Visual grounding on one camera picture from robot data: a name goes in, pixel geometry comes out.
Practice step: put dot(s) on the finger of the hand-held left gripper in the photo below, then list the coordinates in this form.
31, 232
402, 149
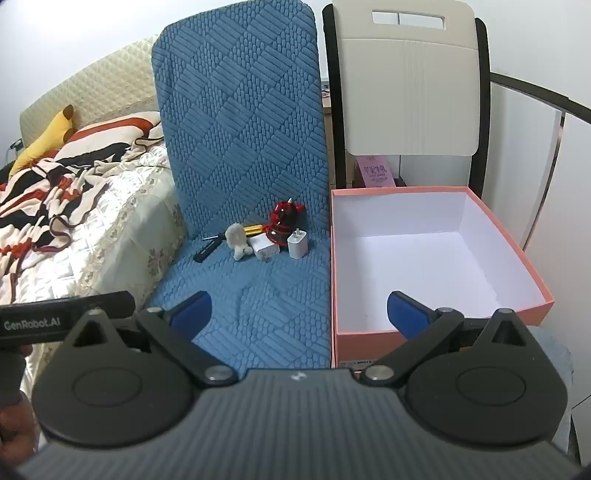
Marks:
117, 303

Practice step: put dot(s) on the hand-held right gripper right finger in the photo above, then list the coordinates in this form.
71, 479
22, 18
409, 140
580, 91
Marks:
408, 311

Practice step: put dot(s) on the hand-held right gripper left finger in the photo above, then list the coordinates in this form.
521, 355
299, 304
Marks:
191, 314

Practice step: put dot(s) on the pink cardboard box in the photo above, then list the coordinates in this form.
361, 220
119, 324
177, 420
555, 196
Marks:
415, 258

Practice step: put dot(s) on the white plush toy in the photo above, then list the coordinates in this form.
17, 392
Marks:
238, 237

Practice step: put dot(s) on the red and black toy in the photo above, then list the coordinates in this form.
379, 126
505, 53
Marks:
284, 219

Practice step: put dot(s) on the person's left hand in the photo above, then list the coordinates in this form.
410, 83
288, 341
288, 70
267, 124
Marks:
14, 424

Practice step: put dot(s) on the black pen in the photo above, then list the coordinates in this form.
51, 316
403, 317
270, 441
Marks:
205, 252

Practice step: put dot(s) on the white flat charger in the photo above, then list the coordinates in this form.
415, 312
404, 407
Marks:
264, 248

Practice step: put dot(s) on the white upright charger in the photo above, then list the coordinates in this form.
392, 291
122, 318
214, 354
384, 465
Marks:
298, 244

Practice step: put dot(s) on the striped blanket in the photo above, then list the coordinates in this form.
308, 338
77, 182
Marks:
69, 184

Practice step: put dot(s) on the pink paper label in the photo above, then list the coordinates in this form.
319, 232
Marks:
375, 171

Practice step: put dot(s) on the yellow plush toy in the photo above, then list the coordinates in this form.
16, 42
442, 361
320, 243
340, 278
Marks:
44, 138

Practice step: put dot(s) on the white wardrobe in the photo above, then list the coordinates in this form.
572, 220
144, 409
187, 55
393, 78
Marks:
517, 161

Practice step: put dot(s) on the light wooden cabinet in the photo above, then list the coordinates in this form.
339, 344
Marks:
327, 134

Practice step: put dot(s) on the chair with blue cover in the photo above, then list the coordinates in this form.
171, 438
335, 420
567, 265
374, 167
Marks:
240, 115

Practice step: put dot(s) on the cream quilted headboard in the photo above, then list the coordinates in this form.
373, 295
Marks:
101, 78

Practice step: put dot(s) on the white chair with black frame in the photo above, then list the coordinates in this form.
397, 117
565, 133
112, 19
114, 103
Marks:
406, 92

